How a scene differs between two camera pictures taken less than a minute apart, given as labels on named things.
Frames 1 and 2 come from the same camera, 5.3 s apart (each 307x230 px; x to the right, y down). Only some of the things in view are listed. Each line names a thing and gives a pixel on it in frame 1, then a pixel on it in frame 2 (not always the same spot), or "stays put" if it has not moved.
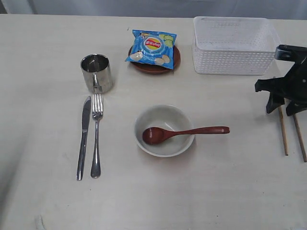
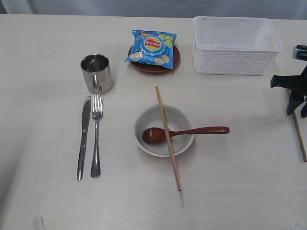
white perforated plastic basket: (233, 45) stays put
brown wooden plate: (152, 68) stays put
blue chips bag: (153, 48) stays put
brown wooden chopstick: (281, 113) -> (158, 90)
